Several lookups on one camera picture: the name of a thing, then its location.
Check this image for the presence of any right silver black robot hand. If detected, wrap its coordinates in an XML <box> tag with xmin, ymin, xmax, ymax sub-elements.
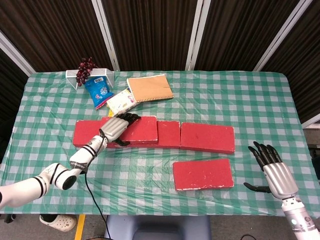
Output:
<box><xmin>243</xmin><ymin>141</ymin><xmax>299</xmax><ymax>201</ymax></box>

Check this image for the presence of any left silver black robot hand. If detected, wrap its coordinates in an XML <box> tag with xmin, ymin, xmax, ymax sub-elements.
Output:
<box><xmin>99</xmin><ymin>112</ymin><xmax>142</xmax><ymax>147</ymax></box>

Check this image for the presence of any white partition frame post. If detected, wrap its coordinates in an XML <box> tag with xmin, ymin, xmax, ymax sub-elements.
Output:
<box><xmin>184</xmin><ymin>0</ymin><xmax>212</xmax><ymax>71</ymax></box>
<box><xmin>0</xmin><ymin>31</ymin><xmax>36</xmax><ymax>76</ymax></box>
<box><xmin>91</xmin><ymin>0</ymin><xmax>120</xmax><ymax>71</ymax></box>
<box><xmin>301</xmin><ymin>116</ymin><xmax>320</xmax><ymax>129</ymax></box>
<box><xmin>252</xmin><ymin>0</ymin><xmax>315</xmax><ymax>72</ymax></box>

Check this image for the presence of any red brick with chipped edges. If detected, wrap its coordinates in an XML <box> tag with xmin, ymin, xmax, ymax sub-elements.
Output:
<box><xmin>101</xmin><ymin>115</ymin><xmax>159</xmax><ymax>146</ymax></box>

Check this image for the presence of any white clog shoe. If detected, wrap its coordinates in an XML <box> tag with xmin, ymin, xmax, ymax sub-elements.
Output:
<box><xmin>39</xmin><ymin>214</ymin><xmax>77</xmax><ymax>232</ymax></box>

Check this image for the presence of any grey-blue chair seat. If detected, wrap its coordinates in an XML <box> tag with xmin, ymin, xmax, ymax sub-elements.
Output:
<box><xmin>103</xmin><ymin>215</ymin><xmax>212</xmax><ymax>240</ymax></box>

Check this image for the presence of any grey equipment case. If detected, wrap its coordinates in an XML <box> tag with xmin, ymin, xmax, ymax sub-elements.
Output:
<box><xmin>308</xmin><ymin>124</ymin><xmax>320</xmax><ymax>181</ymax></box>

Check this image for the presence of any red brick with white-worn end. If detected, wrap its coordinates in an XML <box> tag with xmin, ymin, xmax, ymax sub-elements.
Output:
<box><xmin>172</xmin><ymin>158</ymin><xmax>235</xmax><ymax>192</ymax></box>

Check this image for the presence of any red brick with grey patch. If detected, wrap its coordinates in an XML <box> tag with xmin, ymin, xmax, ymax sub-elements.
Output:
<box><xmin>72</xmin><ymin>119</ymin><xmax>111</xmax><ymax>148</ymax></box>

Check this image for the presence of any black cable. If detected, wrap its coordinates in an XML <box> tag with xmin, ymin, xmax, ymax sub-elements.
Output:
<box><xmin>83</xmin><ymin>132</ymin><xmax>112</xmax><ymax>240</ymax></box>

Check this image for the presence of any brown spiral notebook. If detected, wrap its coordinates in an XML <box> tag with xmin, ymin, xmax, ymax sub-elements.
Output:
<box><xmin>126</xmin><ymin>73</ymin><xmax>175</xmax><ymax>103</ymax></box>

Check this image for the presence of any dark red grape bunch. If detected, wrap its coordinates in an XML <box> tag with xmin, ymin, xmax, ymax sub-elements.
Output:
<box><xmin>75</xmin><ymin>56</ymin><xmax>99</xmax><ymax>88</ymax></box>

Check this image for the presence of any blue snack bag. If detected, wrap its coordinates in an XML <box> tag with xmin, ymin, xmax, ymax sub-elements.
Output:
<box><xmin>84</xmin><ymin>76</ymin><xmax>115</xmax><ymax>110</ymax></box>

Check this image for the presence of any green white checkered tablecloth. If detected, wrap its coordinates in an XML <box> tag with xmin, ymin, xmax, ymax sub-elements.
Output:
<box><xmin>0</xmin><ymin>69</ymin><xmax>320</xmax><ymax>217</ymax></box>

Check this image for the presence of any white wire mesh shelf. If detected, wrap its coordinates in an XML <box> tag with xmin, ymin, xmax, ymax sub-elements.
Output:
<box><xmin>65</xmin><ymin>67</ymin><xmax>113</xmax><ymax>90</ymax></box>

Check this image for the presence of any red foam brick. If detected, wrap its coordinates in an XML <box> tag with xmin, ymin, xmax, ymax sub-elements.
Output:
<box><xmin>179</xmin><ymin>121</ymin><xmax>236</xmax><ymax>155</ymax></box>
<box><xmin>107</xmin><ymin>120</ymin><xmax>181</xmax><ymax>150</ymax></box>

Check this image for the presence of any white printed snack package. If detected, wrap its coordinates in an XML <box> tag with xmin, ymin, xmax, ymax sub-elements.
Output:
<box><xmin>106</xmin><ymin>87</ymin><xmax>137</xmax><ymax>115</ymax></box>

